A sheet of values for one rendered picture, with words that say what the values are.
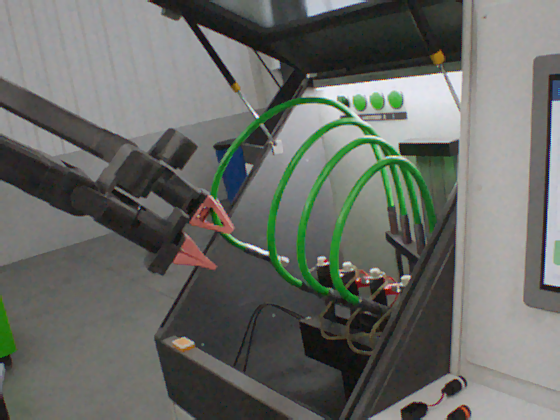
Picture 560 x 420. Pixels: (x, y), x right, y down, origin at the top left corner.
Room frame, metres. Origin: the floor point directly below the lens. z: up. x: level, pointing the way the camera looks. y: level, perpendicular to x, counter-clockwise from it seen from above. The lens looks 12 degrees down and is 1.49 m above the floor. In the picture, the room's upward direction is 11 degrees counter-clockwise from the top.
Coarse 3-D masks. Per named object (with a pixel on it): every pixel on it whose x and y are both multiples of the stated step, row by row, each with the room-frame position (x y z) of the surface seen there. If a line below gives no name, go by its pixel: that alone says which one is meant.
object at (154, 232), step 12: (144, 216) 0.99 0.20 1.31; (156, 216) 1.00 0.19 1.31; (180, 216) 0.99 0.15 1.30; (132, 228) 0.98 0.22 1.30; (144, 228) 0.98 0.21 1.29; (156, 228) 0.99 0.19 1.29; (168, 228) 1.00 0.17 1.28; (180, 228) 1.00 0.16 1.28; (132, 240) 0.99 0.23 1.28; (144, 240) 0.98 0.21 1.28; (156, 240) 0.98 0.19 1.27; (168, 240) 0.98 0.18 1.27; (156, 252) 0.99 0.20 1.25; (144, 264) 1.01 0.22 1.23
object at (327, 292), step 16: (352, 144) 1.14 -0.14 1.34; (384, 144) 1.18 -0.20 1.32; (336, 160) 1.12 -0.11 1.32; (320, 176) 1.11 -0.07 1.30; (304, 208) 1.09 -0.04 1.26; (416, 208) 1.21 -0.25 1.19; (304, 224) 1.08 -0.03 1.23; (416, 224) 1.21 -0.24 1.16; (304, 240) 1.07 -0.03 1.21; (416, 240) 1.21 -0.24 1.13; (304, 256) 1.07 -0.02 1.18; (304, 272) 1.07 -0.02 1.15; (320, 288) 1.08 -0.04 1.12; (352, 304) 1.11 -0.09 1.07
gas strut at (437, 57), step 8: (408, 0) 1.02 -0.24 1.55; (416, 0) 1.02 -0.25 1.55; (408, 8) 1.03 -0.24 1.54; (416, 8) 1.02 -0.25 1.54; (416, 16) 1.02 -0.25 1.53; (424, 16) 1.03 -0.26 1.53; (416, 24) 1.03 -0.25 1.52; (424, 24) 1.03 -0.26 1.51; (424, 32) 1.03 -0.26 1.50; (424, 40) 1.04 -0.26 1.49; (432, 40) 1.04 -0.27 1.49; (432, 48) 1.04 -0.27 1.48; (432, 56) 1.04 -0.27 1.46; (440, 56) 1.04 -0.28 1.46; (440, 64) 1.05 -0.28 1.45; (448, 80) 1.06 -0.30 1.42; (456, 96) 1.07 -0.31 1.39; (456, 104) 1.07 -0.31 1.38
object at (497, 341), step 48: (480, 0) 1.02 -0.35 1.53; (528, 0) 0.93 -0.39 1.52; (480, 48) 1.00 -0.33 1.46; (528, 48) 0.92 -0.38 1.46; (480, 96) 0.99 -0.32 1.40; (528, 96) 0.91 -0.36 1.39; (480, 144) 0.98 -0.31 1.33; (528, 144) 0.90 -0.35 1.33; (480, 192) 0.96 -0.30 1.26; (480, 240) 0.95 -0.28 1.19; (480, 288) 0.94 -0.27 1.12; (480, 336) 0.93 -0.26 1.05; (528, 336) 0.86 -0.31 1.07; (480, 384) 0.92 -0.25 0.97; (528, 384) 0.85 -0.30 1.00
